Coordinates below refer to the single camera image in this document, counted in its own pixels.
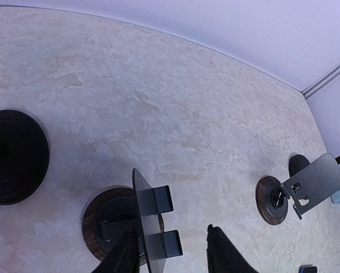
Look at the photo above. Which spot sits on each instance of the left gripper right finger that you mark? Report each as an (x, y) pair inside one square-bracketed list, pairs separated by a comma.
[(222, 255)]

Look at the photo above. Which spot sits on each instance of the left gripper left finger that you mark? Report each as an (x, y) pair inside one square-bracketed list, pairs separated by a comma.
[(124, 257)]

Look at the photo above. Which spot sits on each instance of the folding plate phone stand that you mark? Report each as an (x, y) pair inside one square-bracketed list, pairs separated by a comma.
[(140, 207), (307, 188)]

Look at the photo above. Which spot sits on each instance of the black pole phone stand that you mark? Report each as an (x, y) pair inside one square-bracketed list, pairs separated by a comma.
[(24, 156), (298, 162)]

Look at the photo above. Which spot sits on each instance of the right aluminium frame post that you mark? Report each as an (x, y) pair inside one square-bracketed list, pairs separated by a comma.
[(327, 78)]

